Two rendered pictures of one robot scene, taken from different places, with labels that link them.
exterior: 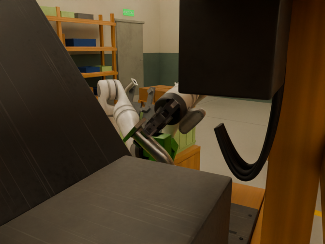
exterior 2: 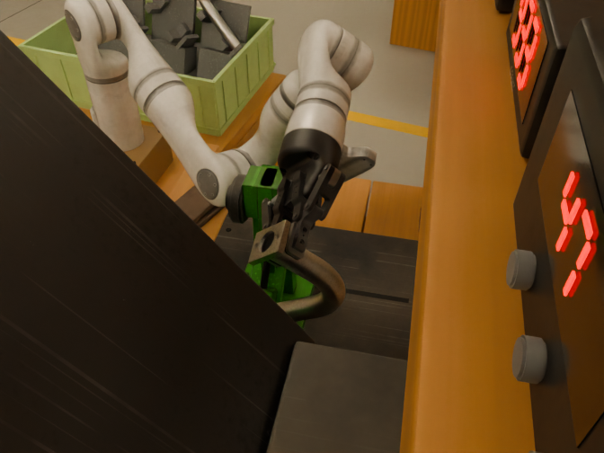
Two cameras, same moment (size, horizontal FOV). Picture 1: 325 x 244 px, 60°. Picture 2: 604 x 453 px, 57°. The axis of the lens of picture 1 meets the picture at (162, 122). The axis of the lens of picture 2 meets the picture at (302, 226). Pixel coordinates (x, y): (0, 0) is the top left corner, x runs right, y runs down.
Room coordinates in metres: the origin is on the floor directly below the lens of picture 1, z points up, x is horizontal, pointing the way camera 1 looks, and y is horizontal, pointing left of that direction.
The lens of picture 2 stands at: (0.14, 0.14, 1.68)
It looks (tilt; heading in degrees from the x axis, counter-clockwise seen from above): 44 degrees down; 345
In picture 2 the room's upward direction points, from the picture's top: straight up
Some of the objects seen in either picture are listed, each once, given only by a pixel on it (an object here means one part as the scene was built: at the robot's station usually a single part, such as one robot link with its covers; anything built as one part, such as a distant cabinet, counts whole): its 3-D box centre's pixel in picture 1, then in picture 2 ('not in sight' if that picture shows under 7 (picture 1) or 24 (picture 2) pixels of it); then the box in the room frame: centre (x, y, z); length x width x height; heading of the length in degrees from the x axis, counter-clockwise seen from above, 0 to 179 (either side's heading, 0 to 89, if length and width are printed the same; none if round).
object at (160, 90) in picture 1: (166, 97); not in sight; (6.86, -0.09, 0.22); 1.20 x 0.81 x 0.44; 47
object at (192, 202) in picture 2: not in sight; (196, 207); (1.03, 0.12, 0.91); 0.10 x 0.08 x 0.03; 131
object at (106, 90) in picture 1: (108, 98); (98, 39); (1.26, 0.25, 1.19); 0.09 x 0.09 x 0.17; 27
